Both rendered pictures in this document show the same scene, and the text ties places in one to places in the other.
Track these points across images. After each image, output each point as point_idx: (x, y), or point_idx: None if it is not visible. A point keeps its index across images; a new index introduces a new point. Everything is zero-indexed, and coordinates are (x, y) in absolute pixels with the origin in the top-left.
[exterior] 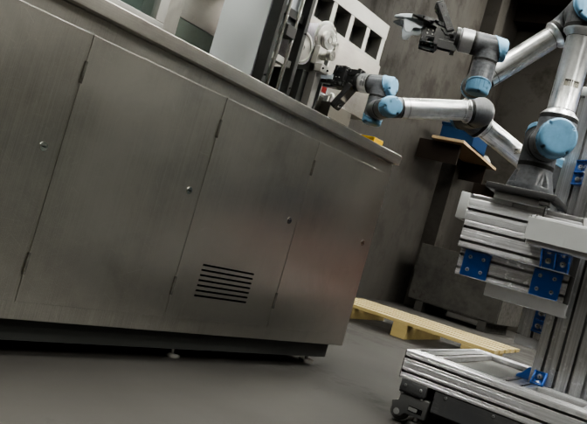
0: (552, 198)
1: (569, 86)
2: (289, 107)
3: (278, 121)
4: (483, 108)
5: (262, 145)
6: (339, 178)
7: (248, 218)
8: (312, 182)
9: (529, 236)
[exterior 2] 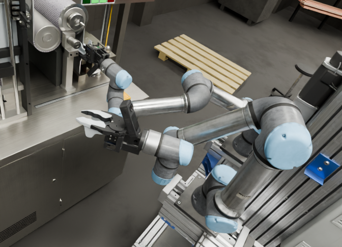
0: (213, 237)
1: (240, 198)
2: (11, 160)
3: (8, 163)
4: (196, 107)
5: (0, 182)
6: (93, 138)
7: (12, 206)
8: (66, 157)
9: None
